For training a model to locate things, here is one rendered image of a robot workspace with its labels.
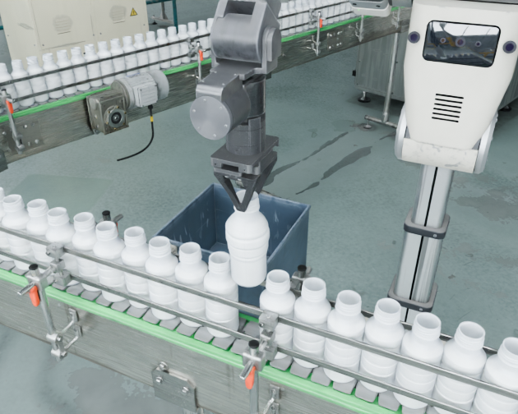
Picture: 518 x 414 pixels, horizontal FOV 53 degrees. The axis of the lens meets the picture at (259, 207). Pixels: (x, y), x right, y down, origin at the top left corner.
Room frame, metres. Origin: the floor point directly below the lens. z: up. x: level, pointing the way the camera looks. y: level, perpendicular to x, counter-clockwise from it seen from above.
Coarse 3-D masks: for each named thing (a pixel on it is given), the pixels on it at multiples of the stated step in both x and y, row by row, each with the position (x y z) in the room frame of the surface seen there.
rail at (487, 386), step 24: (120, 264) 0.76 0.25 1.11; (192, 288) 0.69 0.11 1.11; (168, 312) 0.71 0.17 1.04; (240, 336) 0.65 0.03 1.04; (336, 336) 0.58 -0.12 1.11; (312, 360) 0.59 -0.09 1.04; (408, 360) 0.53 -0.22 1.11; (384, 384) 0.54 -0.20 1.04; (480, 384) 0.49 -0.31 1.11; (456, 408) 0.50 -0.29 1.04
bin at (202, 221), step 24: (216, 192) 1.36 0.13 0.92; (192, 216) 1.25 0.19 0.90; (216, 216) 1.36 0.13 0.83; (288, 216) 1.26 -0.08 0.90; (192, 240) 1.24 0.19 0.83; (216, 240) 1.36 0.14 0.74; (288, 240) 1.09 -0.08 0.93; (288, 264) 1.10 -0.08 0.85; (240, 288) 0.98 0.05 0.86; (264, 288) 0.96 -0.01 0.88; (240, 312) 0.98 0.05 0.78
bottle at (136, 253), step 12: (132, 228) 0.80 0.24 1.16; (132, 240) 0.77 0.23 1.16; (144, 240) 0.78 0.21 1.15; (132, 252) 0.77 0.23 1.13; (144, 252) 0.77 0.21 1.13; (132, 264) 0.76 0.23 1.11; (144, 264) 0.76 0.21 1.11; (132, 276) 0.76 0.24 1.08; (132, 288) 0.76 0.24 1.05; (144, 288) 0.76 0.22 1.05
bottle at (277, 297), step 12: (276, 276) 0.68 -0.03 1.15; (288, 276) 0.66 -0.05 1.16; (276, 288) 0.64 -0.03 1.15; (288, 288) 0.65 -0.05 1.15; (264, 300) 0.65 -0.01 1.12; (276, 300) 0.64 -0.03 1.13; (288, 300) 0.65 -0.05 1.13; (276, 312) 0.63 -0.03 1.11; (288, 312) 0.64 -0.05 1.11; (276, 336) 0.63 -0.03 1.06; (288, 336) 0.64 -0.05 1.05
